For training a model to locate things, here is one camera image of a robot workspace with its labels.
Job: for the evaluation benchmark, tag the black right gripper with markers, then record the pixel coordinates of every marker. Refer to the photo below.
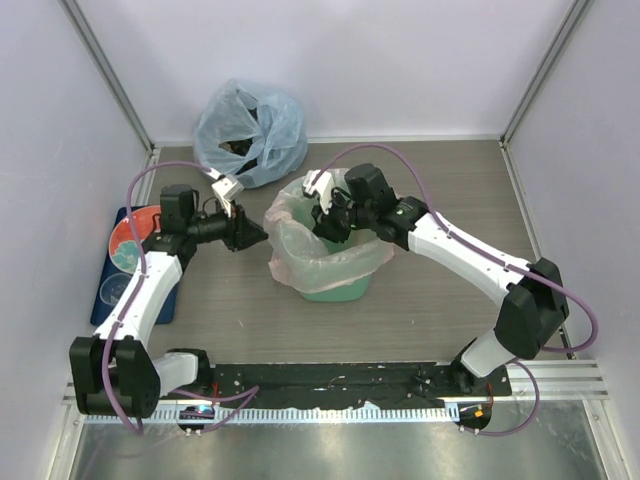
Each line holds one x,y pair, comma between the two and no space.
326,224

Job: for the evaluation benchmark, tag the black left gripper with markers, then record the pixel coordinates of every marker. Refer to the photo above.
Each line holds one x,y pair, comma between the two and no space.
242,232

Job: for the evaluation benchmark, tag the pink plastic trash bag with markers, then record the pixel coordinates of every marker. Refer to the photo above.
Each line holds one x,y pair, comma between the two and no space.
325,250

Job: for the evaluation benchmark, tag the green plastic trash bin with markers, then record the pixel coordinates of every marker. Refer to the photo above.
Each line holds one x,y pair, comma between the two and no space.
340,260

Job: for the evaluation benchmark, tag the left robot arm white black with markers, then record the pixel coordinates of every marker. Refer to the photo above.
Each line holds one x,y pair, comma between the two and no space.
112,371

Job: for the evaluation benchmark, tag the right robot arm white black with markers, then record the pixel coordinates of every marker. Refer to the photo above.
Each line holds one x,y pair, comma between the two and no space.
531,306

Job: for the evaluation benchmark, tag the blue plastic bag with trash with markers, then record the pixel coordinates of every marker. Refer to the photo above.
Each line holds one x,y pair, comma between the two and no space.
254,132

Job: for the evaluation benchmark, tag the floral red teal plate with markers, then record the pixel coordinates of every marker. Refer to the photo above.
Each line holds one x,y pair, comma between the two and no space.
122,249

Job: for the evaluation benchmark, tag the clear plastic cup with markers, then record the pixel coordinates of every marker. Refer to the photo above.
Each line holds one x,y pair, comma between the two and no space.
113,287

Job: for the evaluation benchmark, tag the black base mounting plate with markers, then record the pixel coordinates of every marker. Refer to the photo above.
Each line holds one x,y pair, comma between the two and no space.
339,386

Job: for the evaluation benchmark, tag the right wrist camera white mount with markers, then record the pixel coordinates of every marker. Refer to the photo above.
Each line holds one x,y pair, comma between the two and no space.
318,185

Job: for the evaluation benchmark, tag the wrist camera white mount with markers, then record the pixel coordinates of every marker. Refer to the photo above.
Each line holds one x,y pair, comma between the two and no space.
226,188
318,185

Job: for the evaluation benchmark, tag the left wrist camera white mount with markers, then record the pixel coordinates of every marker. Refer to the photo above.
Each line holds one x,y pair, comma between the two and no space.
226,188

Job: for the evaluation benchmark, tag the white slotted cable duct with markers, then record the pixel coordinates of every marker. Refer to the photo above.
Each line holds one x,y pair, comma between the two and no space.
182,414

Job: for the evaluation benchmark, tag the aluminium frame post back left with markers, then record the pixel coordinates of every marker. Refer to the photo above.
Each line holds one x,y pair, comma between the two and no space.
97,54

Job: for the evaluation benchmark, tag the aluminium frame post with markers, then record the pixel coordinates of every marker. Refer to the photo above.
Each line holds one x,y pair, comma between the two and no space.
97,54
570,23

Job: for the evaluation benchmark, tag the aluminium frame post back right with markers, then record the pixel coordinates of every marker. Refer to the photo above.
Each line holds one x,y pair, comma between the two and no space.
570,23

